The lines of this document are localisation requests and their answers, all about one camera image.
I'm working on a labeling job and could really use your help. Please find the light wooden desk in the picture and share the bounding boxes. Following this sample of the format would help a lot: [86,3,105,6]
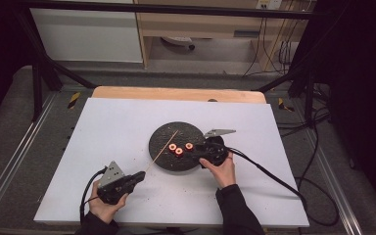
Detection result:
[133,0,311,71]

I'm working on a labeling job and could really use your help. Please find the right hand-held gripper black cable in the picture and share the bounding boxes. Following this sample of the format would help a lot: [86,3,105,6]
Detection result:
[225,146,341,227]

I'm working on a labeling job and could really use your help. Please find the black floor cables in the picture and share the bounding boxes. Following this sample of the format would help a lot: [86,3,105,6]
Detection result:
[275,82,333,139]

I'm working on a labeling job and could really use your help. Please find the white board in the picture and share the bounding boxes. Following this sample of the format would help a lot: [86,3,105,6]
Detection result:
[33,97,310,228]

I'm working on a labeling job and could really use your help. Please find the person's right hand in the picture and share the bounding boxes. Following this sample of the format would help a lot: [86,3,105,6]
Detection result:
[198,151,237,190]

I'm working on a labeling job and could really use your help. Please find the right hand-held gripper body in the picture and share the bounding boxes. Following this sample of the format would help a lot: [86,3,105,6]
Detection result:
[197,128,237,169]

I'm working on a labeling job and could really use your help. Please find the person's left hand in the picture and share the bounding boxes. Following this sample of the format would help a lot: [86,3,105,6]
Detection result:
[87,179,130,225]

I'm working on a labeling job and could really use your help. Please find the thin bamboo skewer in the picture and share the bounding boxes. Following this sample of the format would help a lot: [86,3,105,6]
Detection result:
[144,129,180,173]

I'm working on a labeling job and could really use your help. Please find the hand-held gripper black cable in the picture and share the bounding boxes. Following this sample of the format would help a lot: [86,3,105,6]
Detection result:
[79,166,109,225]
[225,146,341,227]

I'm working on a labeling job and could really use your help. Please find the black metal frame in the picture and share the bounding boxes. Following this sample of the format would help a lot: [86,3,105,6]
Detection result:
[13,0,319,126]

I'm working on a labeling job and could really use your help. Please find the black curtain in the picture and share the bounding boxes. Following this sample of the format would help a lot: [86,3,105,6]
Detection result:
[307,0,376,214]
[0,0,35,131]

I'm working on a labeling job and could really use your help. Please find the wooden table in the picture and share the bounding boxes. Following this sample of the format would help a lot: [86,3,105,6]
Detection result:
[91,85,268,105]

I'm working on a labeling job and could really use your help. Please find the yellow black tape strip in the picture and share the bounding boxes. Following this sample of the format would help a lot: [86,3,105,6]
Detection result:
[67,91,81,111]
[277,97,296,113]

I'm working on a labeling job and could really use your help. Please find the aluminium floor rail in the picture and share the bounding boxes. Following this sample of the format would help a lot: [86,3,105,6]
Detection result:
[302,128,364,235]
[0,92,59,223]

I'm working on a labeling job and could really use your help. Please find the white cabinet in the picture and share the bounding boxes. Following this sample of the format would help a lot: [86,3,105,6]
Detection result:
[29,0,144,64]

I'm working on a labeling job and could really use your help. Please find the black round plate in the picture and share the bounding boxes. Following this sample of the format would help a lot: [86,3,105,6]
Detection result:
[148,121,210,172]

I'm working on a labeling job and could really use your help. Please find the white power strip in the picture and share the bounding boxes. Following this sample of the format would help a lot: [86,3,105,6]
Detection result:
[160,35,196,51]

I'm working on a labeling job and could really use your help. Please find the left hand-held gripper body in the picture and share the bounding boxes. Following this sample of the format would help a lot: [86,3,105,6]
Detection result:
[96,160,135,207]

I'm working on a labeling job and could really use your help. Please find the white wall socket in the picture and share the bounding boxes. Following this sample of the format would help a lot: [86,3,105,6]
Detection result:
[256,0,284,11]

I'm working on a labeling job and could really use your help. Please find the hanging black cables bundle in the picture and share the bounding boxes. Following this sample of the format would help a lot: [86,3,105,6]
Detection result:
[242,16,297,78]

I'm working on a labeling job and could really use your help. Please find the left hand-held gripper black cable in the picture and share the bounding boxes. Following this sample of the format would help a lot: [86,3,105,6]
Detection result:
[79,166,109,225]

